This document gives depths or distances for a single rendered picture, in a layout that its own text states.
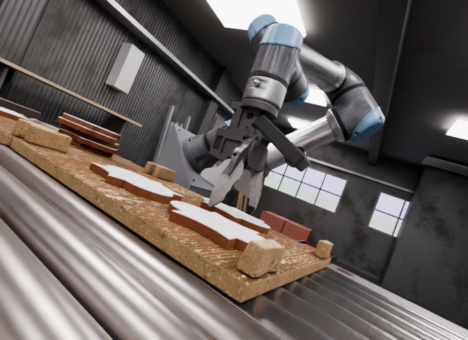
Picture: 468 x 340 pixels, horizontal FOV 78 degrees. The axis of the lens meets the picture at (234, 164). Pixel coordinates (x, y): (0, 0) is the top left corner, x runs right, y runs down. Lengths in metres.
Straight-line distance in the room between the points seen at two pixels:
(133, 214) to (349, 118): 0.76
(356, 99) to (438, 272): 7.09
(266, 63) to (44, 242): 0.43
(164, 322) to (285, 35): 0.49
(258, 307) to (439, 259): 7.66
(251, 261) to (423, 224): 7.62
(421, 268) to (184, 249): 7.65
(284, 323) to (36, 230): 0.19
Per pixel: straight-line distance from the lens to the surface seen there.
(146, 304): 0.18
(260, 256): 0.23
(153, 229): 0.27
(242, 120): 0.54
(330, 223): 8.45
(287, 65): 0.55
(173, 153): 1.08
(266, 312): 0.25
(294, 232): 7.47
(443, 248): 7.88
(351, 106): 0.95
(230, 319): 0.21
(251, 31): 0.74
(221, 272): 0.23
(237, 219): 0.45
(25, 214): 0.28
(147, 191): 0.38
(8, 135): 0.54
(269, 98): 0.52
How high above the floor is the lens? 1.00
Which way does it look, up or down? 2 degrees up
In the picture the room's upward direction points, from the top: 22 degrees clockwise
